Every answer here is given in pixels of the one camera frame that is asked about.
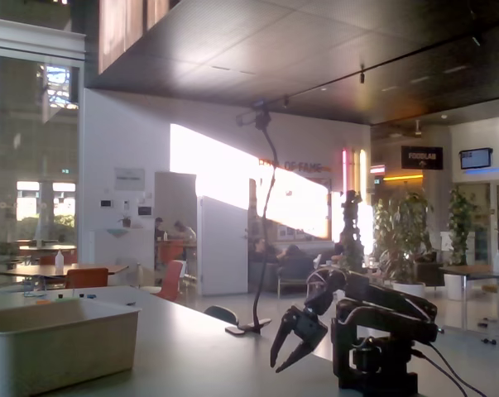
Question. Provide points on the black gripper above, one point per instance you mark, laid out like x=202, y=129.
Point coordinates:
x=304, y=327

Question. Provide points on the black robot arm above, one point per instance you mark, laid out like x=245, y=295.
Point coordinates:
x=381, y=302

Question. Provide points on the white plastic bin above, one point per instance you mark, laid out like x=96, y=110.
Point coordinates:
x=67, y=351

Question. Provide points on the dark sofa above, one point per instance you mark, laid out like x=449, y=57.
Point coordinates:
x=290, y=266

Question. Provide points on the teal perforated chair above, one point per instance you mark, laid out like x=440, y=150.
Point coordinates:
x=221, y=314

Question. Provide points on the person lounging in dark clothes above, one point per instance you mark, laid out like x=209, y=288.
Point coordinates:
x=261, y=248

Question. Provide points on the white open door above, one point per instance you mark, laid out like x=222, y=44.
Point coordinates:
x=224, y=248

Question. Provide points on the dark climbing plant column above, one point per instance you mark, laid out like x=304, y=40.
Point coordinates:
x=351, y=231

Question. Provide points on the white plant pot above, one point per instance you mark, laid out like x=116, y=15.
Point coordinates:
x=454, y=287
x=410, y=287

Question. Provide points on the red chair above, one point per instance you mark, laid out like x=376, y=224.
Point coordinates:
x=170, y=279

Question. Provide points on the large leafy plant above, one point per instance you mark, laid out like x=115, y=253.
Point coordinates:
x=402, y=231

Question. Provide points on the seated person light top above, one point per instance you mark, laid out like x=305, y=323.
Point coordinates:
x=185, y=231

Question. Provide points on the seated person dark top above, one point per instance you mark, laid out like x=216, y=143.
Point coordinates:
x=159, y=227

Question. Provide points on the pink neon tube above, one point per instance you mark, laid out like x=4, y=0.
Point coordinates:
x=344, y=169

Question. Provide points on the pale neon tube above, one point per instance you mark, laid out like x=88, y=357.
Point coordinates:
x=363, y=173

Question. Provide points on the dark table metal legs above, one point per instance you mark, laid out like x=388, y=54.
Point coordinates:
x=472, y=271

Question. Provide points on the tall leafy plant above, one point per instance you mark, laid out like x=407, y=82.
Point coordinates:
x=460, y=223

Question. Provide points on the small potted plant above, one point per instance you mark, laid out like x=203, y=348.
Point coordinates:
x=126, y=221

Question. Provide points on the black foodlab sign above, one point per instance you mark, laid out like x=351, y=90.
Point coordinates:
x=421, y=157

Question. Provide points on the small green piece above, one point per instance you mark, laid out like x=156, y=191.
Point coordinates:
x=65, y=299

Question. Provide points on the black ceiling spotlight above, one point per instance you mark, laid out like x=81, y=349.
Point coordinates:
x=286, y=103
x=362, y=76

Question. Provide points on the clear spray bottle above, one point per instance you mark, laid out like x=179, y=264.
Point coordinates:
x=59, y=261

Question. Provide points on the small orange piece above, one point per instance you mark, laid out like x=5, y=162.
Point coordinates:
x=43, y=302

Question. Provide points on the wooden cafe table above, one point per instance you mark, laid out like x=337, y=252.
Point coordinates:
x=34, y=271

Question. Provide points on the black gooseneck clamp mount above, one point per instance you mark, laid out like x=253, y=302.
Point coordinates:
x=262, y=121

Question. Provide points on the white wall poster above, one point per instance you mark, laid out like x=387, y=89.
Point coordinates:
x=129, y=179

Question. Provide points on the wall monitor screen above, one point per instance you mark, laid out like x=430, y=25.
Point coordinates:
x=475, y=159

